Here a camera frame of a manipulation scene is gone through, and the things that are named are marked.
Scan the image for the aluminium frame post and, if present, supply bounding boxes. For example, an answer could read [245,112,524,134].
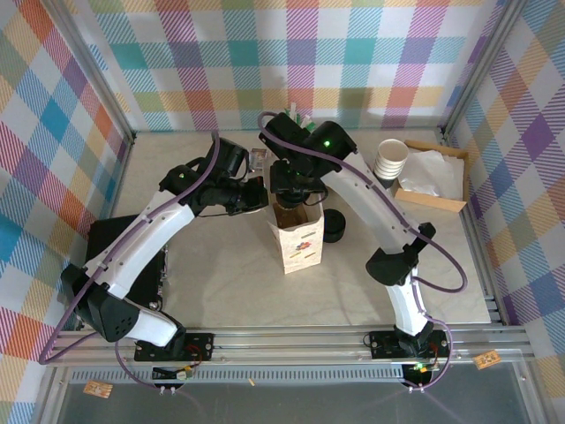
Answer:
[440,0,531,143]
[41,0,137,145]

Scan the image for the wooden napkin tray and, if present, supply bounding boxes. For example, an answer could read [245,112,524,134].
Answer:
[394,139,470,214]

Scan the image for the black hard case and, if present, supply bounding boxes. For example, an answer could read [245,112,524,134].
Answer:
[86,215,171,319]

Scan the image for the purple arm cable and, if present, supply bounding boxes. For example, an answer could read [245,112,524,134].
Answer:
[258,112,469,392]
[38,130,222,392]

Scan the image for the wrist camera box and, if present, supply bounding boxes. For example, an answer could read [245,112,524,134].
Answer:
[215,137,249,178]
[258,112,306,155]

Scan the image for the small connector board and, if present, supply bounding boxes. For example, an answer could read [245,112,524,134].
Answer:
[403,360,438,385]
[152,364,195,383]

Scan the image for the stack of black lids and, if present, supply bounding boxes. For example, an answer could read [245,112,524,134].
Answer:
[323,209,348,244]

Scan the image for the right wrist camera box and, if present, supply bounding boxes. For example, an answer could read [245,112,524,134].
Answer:
[258,112,306,155]

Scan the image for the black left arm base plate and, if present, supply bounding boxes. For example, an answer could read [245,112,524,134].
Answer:
[133,331,216,363]

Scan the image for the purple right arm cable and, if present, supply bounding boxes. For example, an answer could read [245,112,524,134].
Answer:
[258,112,469,392]

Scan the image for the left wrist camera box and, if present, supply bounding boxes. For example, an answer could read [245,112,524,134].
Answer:
[215,137,249,178]

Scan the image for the aluminium mounting rail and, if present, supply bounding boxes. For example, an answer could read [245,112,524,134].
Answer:
[46,325,538,367]

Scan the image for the white paper napkins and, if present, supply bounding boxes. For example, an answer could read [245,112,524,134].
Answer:
[398,149,464,200]

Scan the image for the white printed paper bag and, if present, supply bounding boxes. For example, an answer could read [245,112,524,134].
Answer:
[267,193,327,276]

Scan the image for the grey slotted cable duct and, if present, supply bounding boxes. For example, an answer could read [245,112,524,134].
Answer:
[69,368,410,384]

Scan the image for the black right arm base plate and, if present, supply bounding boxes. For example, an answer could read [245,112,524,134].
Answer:
[368,329,451,360]

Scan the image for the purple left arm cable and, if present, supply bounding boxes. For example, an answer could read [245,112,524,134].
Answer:
[38,130,222,392]

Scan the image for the stack of paper cups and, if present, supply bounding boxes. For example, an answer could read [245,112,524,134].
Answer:
[373,139,410,189]

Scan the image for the small printed card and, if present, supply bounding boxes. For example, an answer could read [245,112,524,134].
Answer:
[249,148,270,171]

